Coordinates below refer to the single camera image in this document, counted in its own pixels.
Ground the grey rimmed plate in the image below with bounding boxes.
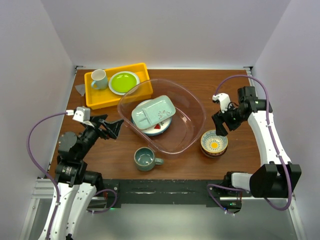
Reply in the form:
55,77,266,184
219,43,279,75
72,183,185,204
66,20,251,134
108,71,140,96

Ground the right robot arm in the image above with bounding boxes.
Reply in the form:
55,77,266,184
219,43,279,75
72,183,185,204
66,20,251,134
212,86,302,198

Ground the light blue white mug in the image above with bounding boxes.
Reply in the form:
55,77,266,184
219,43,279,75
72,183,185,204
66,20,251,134
91,69,108,90

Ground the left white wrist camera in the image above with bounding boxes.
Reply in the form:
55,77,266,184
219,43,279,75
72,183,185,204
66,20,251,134
66,106,93,126

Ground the yellow plastic tray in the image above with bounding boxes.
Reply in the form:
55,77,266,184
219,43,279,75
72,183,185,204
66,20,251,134
84,62,153,110

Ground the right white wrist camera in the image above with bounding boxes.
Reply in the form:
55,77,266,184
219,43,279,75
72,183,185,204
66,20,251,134
212,93,231,113

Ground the dark bowl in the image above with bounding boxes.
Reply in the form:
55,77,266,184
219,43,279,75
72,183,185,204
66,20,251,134
200,147,228,158

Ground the watermelon pattern plate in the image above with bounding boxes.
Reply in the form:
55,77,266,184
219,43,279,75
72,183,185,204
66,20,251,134
141,117,172,137
131,95,176,135

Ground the lime green plate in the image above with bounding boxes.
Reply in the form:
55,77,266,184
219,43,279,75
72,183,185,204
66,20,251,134
111,72,137,93

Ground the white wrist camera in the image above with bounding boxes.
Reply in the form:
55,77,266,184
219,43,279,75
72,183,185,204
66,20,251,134
212,93,231,113
66,106,93,126

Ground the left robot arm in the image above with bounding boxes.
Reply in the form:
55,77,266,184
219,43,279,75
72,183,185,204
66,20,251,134
39,114,124,240

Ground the clear plastic bin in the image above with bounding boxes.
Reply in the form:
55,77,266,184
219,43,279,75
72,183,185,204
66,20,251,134
117,79,206,156

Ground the yellow blue patterned bowl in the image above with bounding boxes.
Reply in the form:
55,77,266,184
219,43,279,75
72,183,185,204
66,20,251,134
200,129,229,153

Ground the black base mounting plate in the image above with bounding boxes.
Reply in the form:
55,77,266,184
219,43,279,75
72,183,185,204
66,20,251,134
103,179,244,212

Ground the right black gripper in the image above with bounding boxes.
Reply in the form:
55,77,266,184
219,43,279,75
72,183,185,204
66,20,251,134
212,102,246,137

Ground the light blue rectangular dish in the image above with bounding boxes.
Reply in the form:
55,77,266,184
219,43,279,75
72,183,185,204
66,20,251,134
131,95,176,130

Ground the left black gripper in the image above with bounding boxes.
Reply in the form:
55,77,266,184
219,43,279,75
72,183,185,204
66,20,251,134
76,114,123,160

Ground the teal ceramic mug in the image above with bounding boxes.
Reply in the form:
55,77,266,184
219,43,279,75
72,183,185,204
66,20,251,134
134,147,164,172

